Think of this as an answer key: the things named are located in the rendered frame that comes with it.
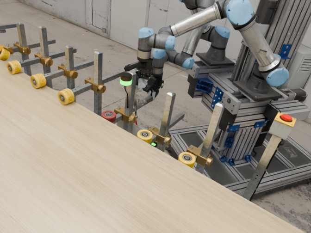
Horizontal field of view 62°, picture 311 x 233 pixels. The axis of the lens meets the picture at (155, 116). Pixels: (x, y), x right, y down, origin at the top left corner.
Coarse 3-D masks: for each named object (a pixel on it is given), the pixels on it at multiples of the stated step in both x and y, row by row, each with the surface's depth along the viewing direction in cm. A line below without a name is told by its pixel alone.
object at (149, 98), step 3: (150, 96) 173; (147, 99) 169; (150, 99) 172; (147, 102) 169; (138, 105) 162; (141, 105) 164; (138, 108) 163; (117, 114) 150; (120, 114) 151; (117, 117) 148; (120, 117) 150; (117, 120) 148; (114, 123) 147
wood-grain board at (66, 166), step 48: (0, 96) 143; (48, 96) 149; (0, 144) 112; (48, 144) 116; (96, 144) 121; (144, 144) 125; (0, 192) 93; (48, 192) 95; (96, 192) 98; (144, 192) 101; (192, 192) 104
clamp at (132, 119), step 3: (123, 108) 154; (114, 111) 153; (117, 111) 152; (120, 111) 151; (123, 111) 152; (123, 114) 150; (132, 114) 151; (123, 117) 151; (126, 117) 149; (129, 117) 148; (132, 117) 148; (135, 117) 150; (123, 120) 152; (126, 120) 150; (129, 120) 148; (132, 120) 149; (135, 120) 151; (132, 123) 150
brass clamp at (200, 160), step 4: (188, 148) 133; (196, 148) 133; (188, 152) 132; (192, 152) 131; (196, 152) 131; (200, 156) 129; (208, 156) 130; (196, 160) 131; (200, 160) 130; (204, 160) 128; (208, 160) 128; (212, 160) 131; (200, 164) 131; (204, 164) 129; (208, 164) 128
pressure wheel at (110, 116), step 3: (105, 111) 143; (108, 111) 143; (111, 111) 144; (102, 114) 140; (105, 114) 141; (108, 114) 141; (111, 114) 142; (114, 114) 142; (105, 117) 138; (108, 117) 138; (111, 117) 139; (114, 117) 140; (108, 120) 139; (111, 120) 139; (114, 120) 141
